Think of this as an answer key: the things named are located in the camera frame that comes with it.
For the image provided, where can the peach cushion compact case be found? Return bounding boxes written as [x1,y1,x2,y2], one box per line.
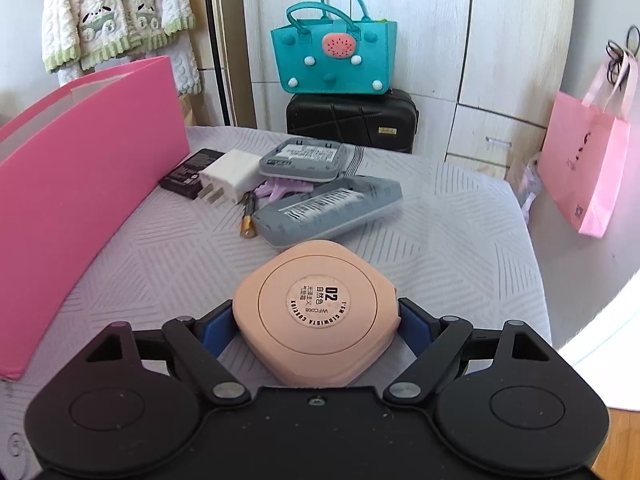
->
[232,240,400,388]

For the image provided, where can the pink storage box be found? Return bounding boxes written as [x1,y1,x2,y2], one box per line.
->
[1,56,189,380]

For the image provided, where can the grey wifi router device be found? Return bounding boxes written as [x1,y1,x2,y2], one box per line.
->
[259,138,348,183]

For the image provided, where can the white patterned table cloth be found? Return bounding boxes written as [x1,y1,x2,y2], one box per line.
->
[1,148,550,479]

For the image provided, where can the AA battery on table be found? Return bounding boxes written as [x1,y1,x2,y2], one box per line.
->
[240,191,257,240]

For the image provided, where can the white power adapter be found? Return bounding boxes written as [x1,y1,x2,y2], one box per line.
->
[198,150,266,204]

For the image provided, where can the black flat battery pack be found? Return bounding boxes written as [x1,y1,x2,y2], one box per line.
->
[158,148,224,200]

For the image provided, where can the grey long remote case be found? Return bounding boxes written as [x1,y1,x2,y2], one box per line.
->
[253,176,402,249]

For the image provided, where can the purple plastic clip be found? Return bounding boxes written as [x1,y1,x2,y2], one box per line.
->
[254,178,314,203]

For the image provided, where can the black suitcase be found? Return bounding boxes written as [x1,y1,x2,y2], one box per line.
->
[286,89,419,154]

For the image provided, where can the pink paper shopping bag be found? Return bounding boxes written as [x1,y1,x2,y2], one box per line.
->
[538,51,639,238]

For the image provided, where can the white knit garment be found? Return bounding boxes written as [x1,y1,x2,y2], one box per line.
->
[54,32,202,96]

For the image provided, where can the teal felt handbag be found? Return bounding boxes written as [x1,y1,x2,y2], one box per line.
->
[270,0,398,96]

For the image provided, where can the cream green knit cardigan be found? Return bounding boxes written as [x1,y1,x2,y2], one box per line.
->
[41,0,195,73]

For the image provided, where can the black clothes rack pole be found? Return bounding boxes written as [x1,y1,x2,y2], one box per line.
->
[205,0,235,126]

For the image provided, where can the black hair ties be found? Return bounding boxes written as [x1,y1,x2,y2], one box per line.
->
[604,24,640,86]

